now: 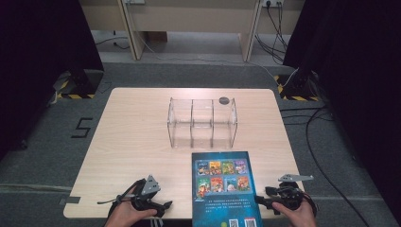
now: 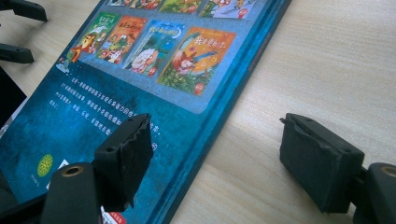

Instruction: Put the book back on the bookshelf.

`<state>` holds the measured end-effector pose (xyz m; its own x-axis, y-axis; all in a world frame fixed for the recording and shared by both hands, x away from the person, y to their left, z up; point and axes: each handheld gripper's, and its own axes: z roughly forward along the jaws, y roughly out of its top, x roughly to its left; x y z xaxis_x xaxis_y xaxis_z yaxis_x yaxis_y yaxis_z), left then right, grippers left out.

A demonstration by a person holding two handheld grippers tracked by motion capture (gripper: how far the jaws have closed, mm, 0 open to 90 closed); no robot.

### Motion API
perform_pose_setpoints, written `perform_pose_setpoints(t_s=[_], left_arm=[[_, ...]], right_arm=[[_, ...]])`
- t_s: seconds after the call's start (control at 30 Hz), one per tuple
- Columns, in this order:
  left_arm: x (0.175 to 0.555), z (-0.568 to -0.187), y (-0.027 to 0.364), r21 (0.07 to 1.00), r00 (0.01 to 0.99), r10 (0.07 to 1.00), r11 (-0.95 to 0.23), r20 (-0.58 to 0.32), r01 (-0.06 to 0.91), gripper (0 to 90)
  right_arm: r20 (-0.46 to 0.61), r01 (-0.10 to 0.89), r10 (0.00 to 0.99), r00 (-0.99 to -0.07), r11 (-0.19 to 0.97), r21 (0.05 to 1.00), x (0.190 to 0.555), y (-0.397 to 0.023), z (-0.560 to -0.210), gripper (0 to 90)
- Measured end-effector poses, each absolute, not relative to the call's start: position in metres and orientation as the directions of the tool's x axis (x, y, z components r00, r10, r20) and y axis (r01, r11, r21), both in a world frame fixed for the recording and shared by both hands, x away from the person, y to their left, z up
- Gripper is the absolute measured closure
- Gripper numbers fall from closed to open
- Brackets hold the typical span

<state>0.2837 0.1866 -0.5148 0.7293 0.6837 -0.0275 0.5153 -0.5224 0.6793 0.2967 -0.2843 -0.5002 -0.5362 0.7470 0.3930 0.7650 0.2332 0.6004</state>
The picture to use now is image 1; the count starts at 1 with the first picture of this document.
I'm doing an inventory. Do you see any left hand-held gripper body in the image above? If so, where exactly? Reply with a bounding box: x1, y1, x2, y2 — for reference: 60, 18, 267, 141
131, 174, 163, 216

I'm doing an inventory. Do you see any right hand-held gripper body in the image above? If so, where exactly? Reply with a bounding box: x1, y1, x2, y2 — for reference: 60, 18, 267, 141
265, 173, 318, 212

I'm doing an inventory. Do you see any blue picture book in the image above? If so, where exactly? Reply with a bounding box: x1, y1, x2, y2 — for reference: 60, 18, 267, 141
191, 150, 265, 227

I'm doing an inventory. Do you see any clear acrylic book rack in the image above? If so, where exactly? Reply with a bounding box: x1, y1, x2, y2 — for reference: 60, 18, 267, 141
166, 96, 239, 150

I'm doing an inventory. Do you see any person's right hand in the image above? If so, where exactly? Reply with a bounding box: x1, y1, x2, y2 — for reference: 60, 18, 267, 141
271, 200, 318, 227

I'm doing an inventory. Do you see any person's left hand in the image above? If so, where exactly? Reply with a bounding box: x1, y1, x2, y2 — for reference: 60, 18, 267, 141
104, 199, 158, 227

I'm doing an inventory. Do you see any grey tape strip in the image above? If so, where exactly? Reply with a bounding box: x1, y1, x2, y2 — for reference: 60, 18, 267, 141
59, 196, 82, 206

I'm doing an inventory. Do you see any stand base with striped tape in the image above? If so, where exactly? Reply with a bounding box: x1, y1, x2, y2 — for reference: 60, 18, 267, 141
51, 68, 105, 100
273, 69, 321, 102

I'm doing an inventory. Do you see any black curtain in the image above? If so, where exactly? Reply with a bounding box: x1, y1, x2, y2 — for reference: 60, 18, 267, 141
282, 0, 401, 218
0, 0, 105, 160

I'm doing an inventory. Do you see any beige wooden desk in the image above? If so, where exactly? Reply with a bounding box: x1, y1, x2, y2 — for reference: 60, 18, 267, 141
78, 0, 306, 62

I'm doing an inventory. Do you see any long black floor cable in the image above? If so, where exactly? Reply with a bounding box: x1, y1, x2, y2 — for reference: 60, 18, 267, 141
279, 106, 372, 227

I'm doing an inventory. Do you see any black cable bundle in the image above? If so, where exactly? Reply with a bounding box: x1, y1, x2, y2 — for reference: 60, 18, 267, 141
253, 2, 290, 63

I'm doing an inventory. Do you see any short black floor cable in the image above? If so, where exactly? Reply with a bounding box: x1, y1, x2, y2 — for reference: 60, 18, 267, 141
94, 30, 131, 51

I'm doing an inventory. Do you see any white wall socket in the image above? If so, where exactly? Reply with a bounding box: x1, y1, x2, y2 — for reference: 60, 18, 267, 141
261, 0, 285, 9

